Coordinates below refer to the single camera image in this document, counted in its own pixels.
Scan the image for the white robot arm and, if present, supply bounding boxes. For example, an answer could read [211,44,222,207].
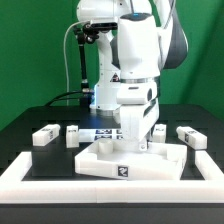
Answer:
[77,0,188,151]

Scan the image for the white marker tag sheet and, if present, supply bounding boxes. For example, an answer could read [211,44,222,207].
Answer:
[79,129,123,143]

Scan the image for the white camera cable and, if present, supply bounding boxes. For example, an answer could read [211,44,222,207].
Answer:
[63,20,90,107]

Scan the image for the white desk top panel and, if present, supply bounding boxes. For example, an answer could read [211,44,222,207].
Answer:
[75,139,187,180]

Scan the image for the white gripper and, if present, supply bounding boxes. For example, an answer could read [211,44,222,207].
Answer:
[117,81,159,151]

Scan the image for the black cables at base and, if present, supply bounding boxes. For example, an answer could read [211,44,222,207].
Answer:
[44,89,84,108]

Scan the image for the white U-shaped frame fixture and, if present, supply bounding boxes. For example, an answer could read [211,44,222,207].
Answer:
[0,151,224,204]

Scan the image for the black camera on mount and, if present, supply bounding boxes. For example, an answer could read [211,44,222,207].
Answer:
[73,22,117,44]

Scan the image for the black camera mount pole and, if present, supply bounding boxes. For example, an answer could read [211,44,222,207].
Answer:
[79,42,89,95]

